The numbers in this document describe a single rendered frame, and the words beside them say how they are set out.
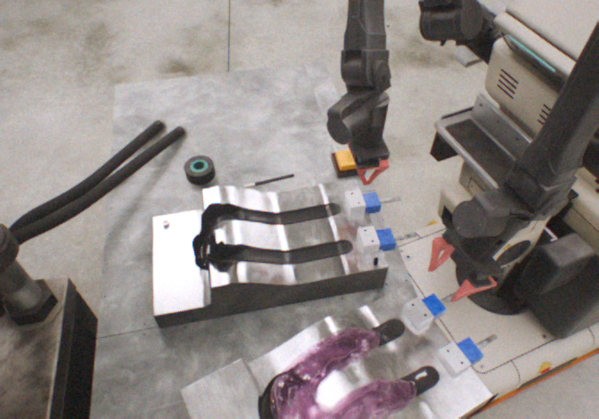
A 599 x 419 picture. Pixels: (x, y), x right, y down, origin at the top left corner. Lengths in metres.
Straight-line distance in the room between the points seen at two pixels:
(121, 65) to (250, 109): 1.84
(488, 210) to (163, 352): 0.70
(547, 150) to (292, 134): 0.85
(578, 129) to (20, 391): 1.08
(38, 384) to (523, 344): 1.37
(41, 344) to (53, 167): 1.63
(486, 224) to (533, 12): 0.40
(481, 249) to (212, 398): 0.52
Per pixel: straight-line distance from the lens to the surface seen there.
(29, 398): 1.17
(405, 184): 2.42
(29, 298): 1.19
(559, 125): 0.73
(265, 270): 1.02
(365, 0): 0.89
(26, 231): 1.19
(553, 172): 0.76
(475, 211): 0.77
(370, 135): 0.95
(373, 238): 1.06
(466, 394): 1.02
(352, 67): 0.90
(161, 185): 1.35
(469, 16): 1.08
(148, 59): 3.29
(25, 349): 1.22
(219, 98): 1.59
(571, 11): 0.97
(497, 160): 1.11
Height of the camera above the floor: 1.78
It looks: 50 degrees down
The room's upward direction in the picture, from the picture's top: straight up
